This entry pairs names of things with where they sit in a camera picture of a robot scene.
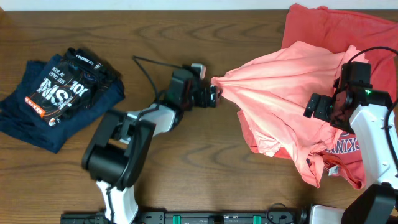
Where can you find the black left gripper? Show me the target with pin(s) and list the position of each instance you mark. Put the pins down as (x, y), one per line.
(203, 95)

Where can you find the navy blue folded shirt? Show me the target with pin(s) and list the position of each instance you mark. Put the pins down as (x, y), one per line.
(20, 121)

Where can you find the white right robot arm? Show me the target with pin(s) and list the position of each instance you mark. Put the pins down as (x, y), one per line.
(357, 108)

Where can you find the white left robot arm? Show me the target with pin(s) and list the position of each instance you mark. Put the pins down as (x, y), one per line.
(117, 152)

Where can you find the light pink t-shirt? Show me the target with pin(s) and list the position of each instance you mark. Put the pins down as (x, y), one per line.
(272, 92)

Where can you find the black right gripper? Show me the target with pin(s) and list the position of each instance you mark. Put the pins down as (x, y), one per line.
(319, 112)

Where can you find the black printed folded shirt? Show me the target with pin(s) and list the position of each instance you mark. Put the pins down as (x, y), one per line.
(74, 83)

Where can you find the red printed t-shirt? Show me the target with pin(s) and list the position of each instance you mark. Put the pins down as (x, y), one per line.
(336, 30)

